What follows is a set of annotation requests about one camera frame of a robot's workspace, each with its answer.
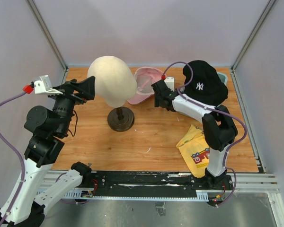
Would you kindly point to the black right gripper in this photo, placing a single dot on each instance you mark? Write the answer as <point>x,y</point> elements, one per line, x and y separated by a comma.
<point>157,101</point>

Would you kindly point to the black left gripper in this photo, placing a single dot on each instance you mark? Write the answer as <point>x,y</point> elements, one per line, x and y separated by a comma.
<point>86,89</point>

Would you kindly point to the pink sport baseball cap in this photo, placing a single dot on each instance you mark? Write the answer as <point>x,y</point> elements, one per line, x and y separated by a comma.
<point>145,77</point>

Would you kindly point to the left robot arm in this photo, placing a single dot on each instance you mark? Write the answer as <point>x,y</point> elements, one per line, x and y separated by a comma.
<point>26,207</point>

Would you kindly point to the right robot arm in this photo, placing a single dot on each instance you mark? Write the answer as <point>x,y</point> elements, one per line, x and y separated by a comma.
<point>217,124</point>

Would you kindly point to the cream mannequin head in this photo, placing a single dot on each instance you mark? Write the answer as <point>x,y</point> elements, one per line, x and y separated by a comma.
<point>114,81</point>

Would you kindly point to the black baseball cap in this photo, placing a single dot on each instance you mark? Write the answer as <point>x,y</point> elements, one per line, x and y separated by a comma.
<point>196,66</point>

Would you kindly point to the yellow printed cloth hat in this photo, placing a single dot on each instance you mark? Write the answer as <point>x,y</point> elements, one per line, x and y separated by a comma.
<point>195,151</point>

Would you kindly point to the light teal plastic bin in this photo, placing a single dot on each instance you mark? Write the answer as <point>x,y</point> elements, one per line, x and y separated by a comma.
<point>223,78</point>

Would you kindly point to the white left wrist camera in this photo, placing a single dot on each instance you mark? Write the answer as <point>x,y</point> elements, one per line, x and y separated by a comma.
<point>41,85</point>

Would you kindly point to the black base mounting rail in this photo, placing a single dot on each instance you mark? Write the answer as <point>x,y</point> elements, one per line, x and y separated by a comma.
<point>112,179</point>

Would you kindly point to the white cable duct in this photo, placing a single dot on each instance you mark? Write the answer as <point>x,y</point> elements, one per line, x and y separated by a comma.
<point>140,193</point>

